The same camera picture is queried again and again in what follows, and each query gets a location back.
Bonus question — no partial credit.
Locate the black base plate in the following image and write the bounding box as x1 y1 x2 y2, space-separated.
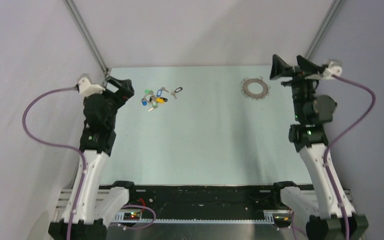
113 181 288 221

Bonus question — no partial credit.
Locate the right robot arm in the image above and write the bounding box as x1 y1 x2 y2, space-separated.
269 54 369 240

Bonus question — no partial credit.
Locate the yellow key tag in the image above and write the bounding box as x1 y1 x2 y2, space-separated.
156 97 166 104

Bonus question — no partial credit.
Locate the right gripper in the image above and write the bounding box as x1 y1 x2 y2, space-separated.
269 54 323 121

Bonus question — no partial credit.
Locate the large steel ring disc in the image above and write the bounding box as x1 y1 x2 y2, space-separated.
240 76 270 101

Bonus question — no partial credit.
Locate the right aluminium frame post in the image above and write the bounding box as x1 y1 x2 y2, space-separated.
304 0 346 60

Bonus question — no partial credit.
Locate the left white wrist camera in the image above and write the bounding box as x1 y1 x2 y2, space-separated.
76 73 106 98

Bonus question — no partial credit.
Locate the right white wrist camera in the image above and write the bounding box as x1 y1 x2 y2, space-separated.
305 59 343 81

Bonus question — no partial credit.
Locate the left aluminium frame post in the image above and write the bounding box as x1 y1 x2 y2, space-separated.
63 0 110 76

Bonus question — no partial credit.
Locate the aluminium frame post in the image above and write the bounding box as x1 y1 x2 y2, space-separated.
63 0 110 76
304 0 346 60

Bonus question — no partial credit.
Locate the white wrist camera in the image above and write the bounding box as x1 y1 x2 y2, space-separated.
76 73 106 98
305 59 343 81

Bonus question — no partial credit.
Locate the grey slotted cable duct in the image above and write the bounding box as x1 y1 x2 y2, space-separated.
112 211 276 224

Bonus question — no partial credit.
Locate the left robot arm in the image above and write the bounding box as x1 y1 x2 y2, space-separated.
48 74 138 240

